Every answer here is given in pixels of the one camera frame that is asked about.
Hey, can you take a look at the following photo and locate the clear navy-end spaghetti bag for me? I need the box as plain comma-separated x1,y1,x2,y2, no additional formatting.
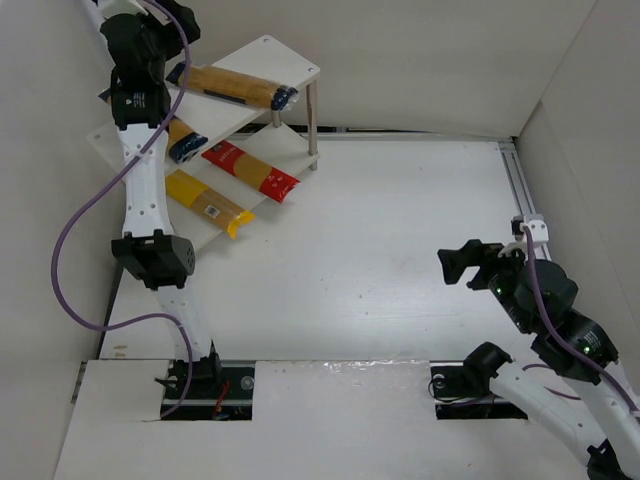
166,62,299,112

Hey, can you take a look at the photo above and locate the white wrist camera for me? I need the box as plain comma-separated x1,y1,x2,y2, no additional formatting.
94,0,148,19
508,214,549,253

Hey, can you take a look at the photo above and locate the yellow spaghetti bag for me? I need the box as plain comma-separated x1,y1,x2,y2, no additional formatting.
165,170,255,239

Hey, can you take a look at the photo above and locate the navy label spaghetti bag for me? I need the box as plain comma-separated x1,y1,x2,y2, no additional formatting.
111,89,208,164

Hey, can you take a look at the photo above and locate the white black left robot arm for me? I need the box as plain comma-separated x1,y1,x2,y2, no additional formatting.
97,1,224,400

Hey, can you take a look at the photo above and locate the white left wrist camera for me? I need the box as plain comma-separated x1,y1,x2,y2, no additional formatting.
94,0,148,19

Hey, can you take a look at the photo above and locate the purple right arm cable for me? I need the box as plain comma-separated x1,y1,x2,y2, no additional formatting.
522,224,640,414

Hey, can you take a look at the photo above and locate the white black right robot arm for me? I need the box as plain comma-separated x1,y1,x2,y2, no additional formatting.
429,239,639,479

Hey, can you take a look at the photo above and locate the red spaghetti bag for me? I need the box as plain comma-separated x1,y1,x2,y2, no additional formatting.
201,140,299,203

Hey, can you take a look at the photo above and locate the aluminium frame rail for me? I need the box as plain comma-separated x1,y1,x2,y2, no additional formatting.
498,141,551,260

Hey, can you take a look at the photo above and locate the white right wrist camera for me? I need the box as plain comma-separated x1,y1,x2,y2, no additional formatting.
508,214,549,253

